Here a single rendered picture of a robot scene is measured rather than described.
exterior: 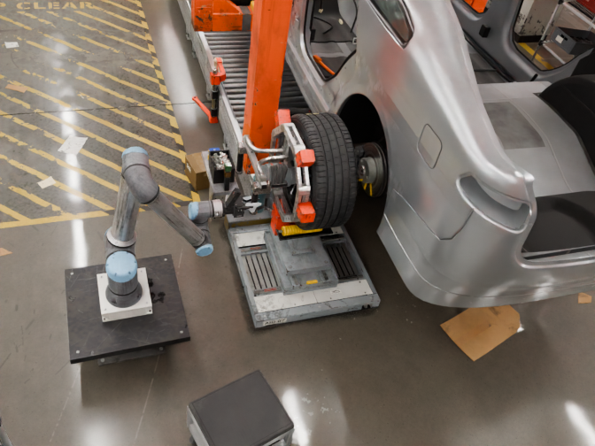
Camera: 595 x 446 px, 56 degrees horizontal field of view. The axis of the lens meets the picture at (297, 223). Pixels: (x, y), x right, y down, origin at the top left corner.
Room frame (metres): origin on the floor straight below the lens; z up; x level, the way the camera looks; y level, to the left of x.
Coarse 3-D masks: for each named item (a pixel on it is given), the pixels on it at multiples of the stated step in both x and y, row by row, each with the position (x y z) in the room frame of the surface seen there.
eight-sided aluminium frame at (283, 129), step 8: (280, 128) 2.56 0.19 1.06; (288, 128) 2.49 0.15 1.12; (296, 128) 2.51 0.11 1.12; (272, 136) 2.65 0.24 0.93; (280, 136) 2.66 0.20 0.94; (288, 136) 2.44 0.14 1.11; (296, 136) 2.45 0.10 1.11; (272, 144) 2.64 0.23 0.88; (280, 144) 2.66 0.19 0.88; (296, 144) 2.37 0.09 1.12; (304, 144) 2.38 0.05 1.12; (296, 152) 2.32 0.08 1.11; (296, 168) 2.27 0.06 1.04; (304, 168) 2.29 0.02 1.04; (296, 176) 2.26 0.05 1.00; (304, 176) 2.27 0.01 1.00; (304, 184) 2.23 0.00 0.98; (272, 192) 2.53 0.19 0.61; (280, 192) 2.54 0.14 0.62; (304, 192) 2.20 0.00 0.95; (296, 200) 2.21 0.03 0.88; (304, 200) 2.22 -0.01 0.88; (280, 208) 2.40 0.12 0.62; (288, 208) 2.41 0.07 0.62; (296, 208) 2.19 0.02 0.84; (280, 216) 2.37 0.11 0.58; (288, 216) 2.27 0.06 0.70; (296, 216) 2.19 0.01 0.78
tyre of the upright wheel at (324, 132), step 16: (320, 112) 2.69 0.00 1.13; (304, 128) 2.47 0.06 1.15; (320, 128) 2.47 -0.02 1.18; (336, 128) 2.50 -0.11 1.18; (320, 144) 2.36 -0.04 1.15; (336, 144) 2.40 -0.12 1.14; (352, 144) 2.43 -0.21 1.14; (320, 160) 2.29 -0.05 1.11; (336, 160) 2.32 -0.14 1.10; (352, 160) 2.36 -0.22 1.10; (320, 176) 2.24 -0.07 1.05; (336, 176) 2.27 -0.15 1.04; (352, 176) 2.31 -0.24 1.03; (320, 192) 2.20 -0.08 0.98; (336, 192) 2.23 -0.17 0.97; (352, 192) 2.27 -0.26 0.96; (320, 208) 2.18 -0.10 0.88; (336, 208) 2.22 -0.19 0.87; (352, 208) 2.26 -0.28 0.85; (304, 224) 2.26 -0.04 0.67; (320, 224) 2.22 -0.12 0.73; (336, 224) 2.27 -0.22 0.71
